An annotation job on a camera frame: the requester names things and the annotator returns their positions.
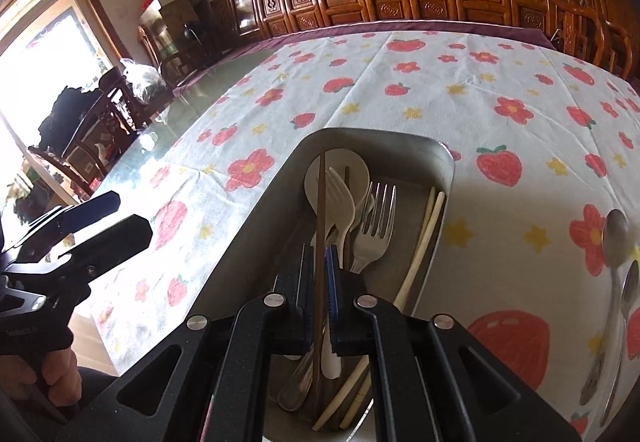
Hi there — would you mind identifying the person's left hand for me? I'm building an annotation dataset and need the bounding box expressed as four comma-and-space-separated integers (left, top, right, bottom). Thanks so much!
0, 349, 83, 412

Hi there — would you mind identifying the white plastic spoon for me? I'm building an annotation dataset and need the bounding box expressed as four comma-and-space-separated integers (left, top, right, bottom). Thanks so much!
304, 148, 371, 243

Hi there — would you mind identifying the stainless steel utensil box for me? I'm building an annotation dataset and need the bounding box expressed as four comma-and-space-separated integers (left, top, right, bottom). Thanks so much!
192, 127, 457, 442

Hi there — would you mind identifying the white plastic bag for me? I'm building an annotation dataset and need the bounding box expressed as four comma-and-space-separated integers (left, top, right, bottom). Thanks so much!
120, 58, 168, 104

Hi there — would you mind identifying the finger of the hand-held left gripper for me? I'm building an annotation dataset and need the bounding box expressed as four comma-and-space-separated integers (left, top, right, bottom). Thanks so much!
15, 191, 122, 259
50, 214, 153, 309

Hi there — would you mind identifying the dark wooden chair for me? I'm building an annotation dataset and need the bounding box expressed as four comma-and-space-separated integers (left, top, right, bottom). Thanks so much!
27, 67, 151, 195

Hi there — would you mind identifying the metal spoon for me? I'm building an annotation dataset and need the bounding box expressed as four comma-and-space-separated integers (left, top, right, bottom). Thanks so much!
599, 259, 640, 427
579, 208, 631, 407

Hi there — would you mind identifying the metal fork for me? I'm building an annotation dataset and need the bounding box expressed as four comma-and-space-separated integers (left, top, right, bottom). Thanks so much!
277, 181, 399, 413

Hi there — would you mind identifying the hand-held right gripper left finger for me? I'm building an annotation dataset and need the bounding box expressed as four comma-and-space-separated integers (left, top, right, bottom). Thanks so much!
54, 244, 313, 442

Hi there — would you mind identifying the black cloth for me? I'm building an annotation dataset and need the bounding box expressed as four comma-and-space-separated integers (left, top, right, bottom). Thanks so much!
39, 82, 103, 150

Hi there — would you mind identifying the white plastic fork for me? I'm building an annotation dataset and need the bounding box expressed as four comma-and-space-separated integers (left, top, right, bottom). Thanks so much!
320, 166, 357, 379

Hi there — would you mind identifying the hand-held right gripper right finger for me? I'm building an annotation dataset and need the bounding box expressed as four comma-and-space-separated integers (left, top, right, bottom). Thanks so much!
325, 244, 581, 442

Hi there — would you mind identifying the light bamboo chopstick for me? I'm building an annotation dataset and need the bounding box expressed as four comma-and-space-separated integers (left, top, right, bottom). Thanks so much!
312, 186, 437, 430
340, 192, 447, 430

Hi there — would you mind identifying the strawberry printed tablecloth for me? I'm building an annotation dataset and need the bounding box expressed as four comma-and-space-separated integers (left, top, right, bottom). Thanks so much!
90, 29, 640, 442

